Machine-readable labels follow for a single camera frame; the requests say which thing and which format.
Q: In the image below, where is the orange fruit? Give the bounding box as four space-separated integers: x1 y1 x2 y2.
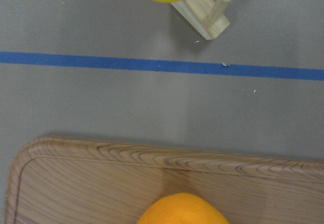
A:
137 193 229 223

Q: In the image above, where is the wooden dish rack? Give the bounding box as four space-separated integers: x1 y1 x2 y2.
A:
171 0 232 40

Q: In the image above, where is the wooden cutting board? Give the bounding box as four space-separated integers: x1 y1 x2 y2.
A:
3 137 323 223

